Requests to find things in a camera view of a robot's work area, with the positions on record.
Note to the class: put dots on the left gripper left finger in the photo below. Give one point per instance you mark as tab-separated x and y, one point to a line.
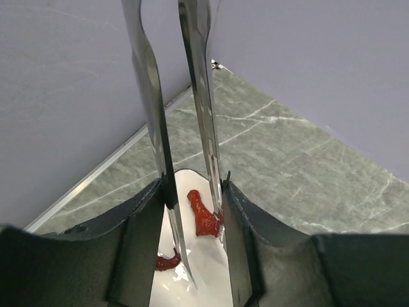
106	261

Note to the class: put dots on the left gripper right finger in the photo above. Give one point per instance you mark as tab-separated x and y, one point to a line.
272	264

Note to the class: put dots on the dark sausage slice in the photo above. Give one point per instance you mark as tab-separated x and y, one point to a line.
164	264

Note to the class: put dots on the red meat chunk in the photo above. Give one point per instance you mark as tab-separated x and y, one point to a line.
207	223

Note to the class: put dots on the metal food tongs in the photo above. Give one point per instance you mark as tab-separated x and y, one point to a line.
196	20

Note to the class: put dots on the white square plate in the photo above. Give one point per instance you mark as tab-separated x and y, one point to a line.
206	255

